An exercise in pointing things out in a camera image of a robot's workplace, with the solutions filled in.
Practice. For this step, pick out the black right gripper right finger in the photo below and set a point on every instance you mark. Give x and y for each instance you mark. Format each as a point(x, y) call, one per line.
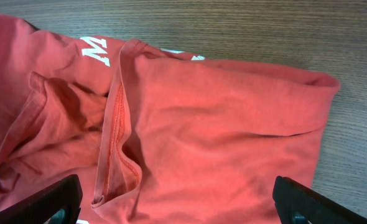
point(296, 203)

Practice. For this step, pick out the red t-shirt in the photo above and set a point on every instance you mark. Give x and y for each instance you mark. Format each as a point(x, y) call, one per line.
point(155, 136)

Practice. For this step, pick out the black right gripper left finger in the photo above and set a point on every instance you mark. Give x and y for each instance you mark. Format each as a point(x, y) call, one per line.
point(57, 203)

